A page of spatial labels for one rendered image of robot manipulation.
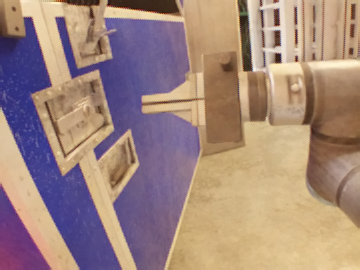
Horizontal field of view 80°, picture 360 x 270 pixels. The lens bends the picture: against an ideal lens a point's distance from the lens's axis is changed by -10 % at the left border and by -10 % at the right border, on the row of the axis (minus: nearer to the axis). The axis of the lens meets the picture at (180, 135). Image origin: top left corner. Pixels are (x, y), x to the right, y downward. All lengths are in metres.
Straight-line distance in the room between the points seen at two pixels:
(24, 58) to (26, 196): 0.18
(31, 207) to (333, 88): 0.41
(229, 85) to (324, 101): 0.13
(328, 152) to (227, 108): 0.16
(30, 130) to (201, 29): 1.37
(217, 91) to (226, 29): 1.32
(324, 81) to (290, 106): 0.05
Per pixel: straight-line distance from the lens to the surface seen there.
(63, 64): 0.41
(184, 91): 0.37
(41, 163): 0.36
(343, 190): 0.36
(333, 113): 0.35
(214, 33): 1.62
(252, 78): 0.34
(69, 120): 0.41
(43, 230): 0.37
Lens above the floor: 0.87
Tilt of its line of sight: 23 degrees down
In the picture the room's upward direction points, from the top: 9 degrees counter-clockwise
